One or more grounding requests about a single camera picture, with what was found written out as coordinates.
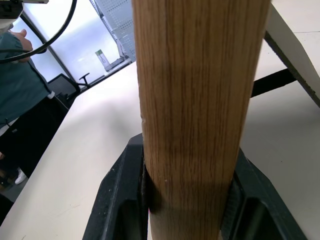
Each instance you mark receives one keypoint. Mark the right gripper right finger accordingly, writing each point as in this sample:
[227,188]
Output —
[255,207]

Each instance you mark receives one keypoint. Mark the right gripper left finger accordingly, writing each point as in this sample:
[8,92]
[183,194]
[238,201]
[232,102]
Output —
[120,200]

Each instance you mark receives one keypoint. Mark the wooden picture frame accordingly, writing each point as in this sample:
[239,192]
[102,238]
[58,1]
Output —
[190,100]

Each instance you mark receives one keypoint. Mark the person's bare hand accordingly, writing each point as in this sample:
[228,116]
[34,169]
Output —
[25,43]

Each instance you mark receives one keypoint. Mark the black office chair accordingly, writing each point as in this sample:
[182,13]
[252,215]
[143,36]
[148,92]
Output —
[62,83]

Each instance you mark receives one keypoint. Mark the small green labelled pack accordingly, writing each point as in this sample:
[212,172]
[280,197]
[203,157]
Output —
[99,53]

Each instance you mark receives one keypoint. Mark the person in teal jacket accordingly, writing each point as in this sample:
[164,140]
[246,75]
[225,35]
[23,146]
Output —
[17,82]

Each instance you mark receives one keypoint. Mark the perforated grey metal rack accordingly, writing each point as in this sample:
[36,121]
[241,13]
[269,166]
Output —
[117,20]

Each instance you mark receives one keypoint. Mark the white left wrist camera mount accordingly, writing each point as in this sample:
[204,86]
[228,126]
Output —
[10,22]

